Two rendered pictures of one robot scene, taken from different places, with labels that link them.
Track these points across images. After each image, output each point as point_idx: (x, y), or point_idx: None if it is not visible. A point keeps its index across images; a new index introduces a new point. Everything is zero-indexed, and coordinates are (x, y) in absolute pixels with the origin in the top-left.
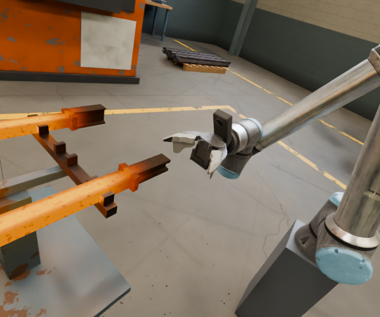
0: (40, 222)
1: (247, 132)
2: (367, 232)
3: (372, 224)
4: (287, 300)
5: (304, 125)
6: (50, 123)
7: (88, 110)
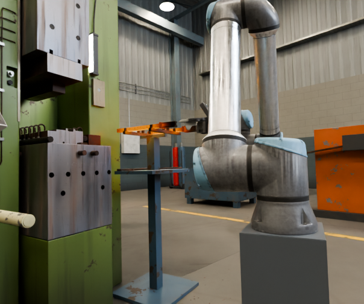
0: (139, 127)
1: None
2: (208, 129)
3: (209, 120)
4: None
5: (260, 96)
6: (176, 128)
7: None
